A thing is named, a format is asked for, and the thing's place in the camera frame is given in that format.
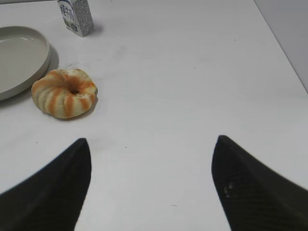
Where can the orange striped bread roll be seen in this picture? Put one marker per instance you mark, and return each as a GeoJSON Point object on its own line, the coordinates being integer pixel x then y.
{"type": "Point", "coordinates": [64, 94]}

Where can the beige round plate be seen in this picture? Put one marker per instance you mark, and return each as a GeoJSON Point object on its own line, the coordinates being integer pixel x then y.
{"type": "Point", "coordinates": [25, 55]}

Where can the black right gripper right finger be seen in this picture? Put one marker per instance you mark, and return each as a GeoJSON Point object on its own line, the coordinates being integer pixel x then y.
{"type": "Point", "coordinates": [253, 196]}

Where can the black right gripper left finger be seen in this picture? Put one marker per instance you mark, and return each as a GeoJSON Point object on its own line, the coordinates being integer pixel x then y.
{"type": "Point", "coordinates": [52, 198]}

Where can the white blue milk carton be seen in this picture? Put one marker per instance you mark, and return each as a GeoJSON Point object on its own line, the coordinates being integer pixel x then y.
{"type": "Point", "coordinates": [77, 16]}

